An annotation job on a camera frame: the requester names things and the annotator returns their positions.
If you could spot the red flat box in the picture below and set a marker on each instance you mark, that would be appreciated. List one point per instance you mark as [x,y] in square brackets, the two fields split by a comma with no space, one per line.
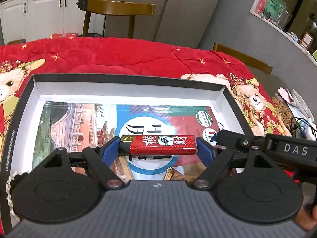
[63,36]

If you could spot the green box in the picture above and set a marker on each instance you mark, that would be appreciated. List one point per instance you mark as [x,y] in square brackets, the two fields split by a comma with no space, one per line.
[314,56]

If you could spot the wooden chair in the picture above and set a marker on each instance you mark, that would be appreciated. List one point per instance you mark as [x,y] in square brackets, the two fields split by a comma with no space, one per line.
[118,7]
[245,59]

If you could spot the brown paper packet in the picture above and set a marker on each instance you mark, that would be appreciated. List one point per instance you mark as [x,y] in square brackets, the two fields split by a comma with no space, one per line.
[173,174]

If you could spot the red cigarette pack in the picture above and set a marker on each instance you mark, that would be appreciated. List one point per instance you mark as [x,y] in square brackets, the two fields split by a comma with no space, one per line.
[161,145]

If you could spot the pink cloth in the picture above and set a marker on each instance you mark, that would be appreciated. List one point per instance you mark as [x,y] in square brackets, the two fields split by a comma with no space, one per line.
[286,95]

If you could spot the green bag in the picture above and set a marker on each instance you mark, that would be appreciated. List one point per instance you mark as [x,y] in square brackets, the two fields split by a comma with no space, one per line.
[273,6]

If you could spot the clear glassware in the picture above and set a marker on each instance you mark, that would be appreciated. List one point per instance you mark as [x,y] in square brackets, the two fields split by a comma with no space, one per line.
[283,18]

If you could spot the black scrunchie with white lace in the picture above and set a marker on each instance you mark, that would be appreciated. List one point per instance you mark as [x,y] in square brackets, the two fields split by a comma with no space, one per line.
[9,191]

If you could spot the silver double-door refrigerator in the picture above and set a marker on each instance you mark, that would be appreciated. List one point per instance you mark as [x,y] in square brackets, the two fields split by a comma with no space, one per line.
[161,10]

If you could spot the black cardboard box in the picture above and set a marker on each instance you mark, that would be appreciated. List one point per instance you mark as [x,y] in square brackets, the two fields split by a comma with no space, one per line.
[123,86]

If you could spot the red printed blanket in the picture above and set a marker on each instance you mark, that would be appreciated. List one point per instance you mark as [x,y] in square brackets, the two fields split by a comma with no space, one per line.
[123,54]

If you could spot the white plate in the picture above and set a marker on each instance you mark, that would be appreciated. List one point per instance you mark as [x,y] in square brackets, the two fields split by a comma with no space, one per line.
[302,104]

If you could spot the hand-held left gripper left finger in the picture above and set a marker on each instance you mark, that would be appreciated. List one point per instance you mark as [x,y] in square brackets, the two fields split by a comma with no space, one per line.
[111,151]

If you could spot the white cabinet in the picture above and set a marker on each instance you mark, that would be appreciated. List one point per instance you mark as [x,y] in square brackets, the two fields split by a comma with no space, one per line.
[44,14]

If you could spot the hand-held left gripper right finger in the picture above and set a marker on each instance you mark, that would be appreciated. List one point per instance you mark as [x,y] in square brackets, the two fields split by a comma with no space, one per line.
[204,151]

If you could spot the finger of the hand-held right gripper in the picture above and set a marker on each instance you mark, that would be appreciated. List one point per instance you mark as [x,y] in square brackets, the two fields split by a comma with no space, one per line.
[237,140]

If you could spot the printed flat packet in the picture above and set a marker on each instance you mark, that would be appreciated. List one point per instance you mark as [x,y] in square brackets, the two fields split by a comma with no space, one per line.
[74,129]

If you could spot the person's right hand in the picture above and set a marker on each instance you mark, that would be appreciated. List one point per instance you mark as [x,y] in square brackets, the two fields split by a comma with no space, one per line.
[310,218]

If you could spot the brown picture frame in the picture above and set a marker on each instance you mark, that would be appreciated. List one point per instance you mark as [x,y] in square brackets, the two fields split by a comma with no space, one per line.
[306,39]

